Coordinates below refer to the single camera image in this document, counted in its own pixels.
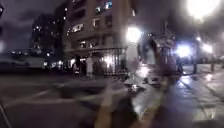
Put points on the metal railing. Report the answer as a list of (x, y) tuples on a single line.
[(111, 63)]

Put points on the person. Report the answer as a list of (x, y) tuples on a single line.
[(89, 66)]

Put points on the tall brown building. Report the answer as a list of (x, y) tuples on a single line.
[(100, 30)]

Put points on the dark building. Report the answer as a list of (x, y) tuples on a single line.
[(45, 33)]

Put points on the pole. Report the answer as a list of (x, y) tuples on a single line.
[(212, 63), (195, 60)]

